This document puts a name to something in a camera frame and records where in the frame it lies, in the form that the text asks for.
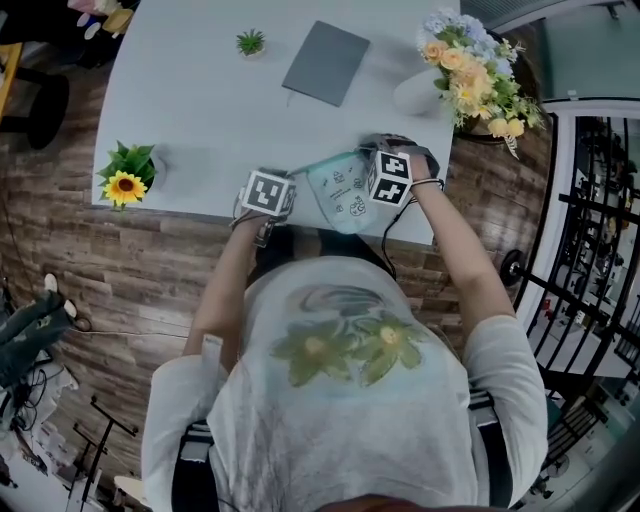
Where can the light green patterned pouch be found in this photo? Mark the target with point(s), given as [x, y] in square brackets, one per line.
[340, 200]

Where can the black round weight plate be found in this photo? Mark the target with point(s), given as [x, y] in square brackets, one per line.
[514, 267]

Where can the person's white flower print shirt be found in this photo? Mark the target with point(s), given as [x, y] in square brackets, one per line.
[350, 425]

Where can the black metal stand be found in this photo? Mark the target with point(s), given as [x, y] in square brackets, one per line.
[100, 435]

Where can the black round stool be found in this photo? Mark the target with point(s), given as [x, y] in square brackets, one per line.
[45, 110]

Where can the pink bag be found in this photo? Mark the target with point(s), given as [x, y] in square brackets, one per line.
[92, 4]

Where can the small green potted succulent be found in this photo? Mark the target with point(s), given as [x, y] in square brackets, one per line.
[251, 44]

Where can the person's black trousers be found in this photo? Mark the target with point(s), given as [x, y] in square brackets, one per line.
[295, 250]

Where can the white vase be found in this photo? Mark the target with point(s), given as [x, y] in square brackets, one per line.
[415, 95]

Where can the sunflower in white pot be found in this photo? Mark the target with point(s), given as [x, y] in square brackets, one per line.
[127, 175]

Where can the yellow and blue flower bouquet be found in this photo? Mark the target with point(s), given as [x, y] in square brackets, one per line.
[475, 80]

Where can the grey notebook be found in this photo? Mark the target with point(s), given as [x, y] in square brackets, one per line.
[325, 62]

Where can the yellow wooden table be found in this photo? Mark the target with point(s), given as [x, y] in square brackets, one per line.
[10, 75]

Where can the person's left forearm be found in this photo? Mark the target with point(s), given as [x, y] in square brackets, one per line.
[225, 290]

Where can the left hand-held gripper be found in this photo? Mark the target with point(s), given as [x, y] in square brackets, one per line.
[265, 192]

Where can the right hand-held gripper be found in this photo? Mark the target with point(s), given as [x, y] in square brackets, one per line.
[392, 177]

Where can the person's right forearm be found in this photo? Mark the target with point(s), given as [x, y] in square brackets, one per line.
[460, 260]

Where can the black metal shelf rack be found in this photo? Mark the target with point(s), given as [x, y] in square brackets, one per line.
[600, 225]

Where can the person's right hand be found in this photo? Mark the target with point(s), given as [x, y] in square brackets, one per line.
[420, 170]

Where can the frosted glass door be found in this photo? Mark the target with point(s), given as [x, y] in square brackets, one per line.
[575, 50]

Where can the black office chair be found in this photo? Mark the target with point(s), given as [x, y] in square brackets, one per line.
[60, 30]

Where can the round white table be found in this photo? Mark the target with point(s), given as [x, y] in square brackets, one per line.
[130, 490]

